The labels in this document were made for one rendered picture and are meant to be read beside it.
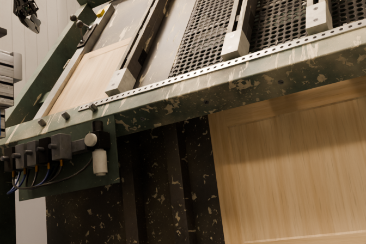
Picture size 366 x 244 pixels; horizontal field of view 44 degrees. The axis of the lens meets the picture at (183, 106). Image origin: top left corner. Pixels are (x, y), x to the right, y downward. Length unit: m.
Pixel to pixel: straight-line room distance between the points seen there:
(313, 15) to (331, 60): 0.19
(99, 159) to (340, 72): 0.82
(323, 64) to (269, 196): 0.50
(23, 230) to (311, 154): 4.73
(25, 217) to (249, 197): 4.55
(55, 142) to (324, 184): 0.92
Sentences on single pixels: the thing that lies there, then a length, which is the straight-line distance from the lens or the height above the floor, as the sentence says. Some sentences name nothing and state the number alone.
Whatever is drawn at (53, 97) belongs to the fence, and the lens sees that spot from 2.09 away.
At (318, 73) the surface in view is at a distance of 1.36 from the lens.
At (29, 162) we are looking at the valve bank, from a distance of 1.74.
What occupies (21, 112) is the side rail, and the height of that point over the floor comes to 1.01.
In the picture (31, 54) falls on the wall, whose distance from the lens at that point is 6.59.
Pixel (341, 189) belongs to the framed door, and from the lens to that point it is 1.52.
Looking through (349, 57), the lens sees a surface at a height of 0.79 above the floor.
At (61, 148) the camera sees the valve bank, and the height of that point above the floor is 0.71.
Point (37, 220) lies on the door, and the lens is 6.04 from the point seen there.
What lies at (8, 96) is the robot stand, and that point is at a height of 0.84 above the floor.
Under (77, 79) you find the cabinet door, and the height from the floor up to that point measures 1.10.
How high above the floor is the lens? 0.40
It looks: 15 degrees up
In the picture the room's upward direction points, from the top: 7 degrees counter-clockwise
